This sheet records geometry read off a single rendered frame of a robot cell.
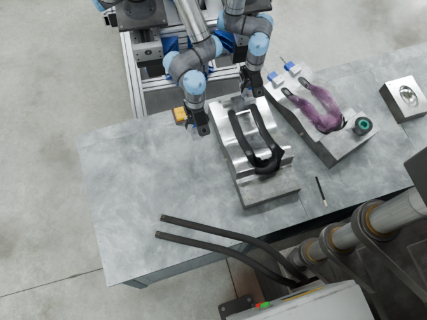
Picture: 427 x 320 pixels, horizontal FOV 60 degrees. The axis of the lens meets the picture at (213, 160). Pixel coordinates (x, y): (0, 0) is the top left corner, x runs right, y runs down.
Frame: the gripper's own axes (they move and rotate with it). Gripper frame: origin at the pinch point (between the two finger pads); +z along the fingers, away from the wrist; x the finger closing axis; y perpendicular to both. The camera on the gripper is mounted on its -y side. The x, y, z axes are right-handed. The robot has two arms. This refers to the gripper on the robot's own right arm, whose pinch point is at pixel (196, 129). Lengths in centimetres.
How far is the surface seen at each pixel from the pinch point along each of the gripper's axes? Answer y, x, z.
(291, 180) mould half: -31.0, -33.4, 8.8
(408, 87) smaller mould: -5, -106, 8
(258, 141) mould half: -11.1, -24.9, 4.4
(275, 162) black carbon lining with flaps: -22.0, -28.9, 6.9
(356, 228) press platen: -62, -19, -57
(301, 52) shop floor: 86, -114, 95
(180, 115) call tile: 14.6, 3.3, 11.3
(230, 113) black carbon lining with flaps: 6.5, -18.3, 6.4
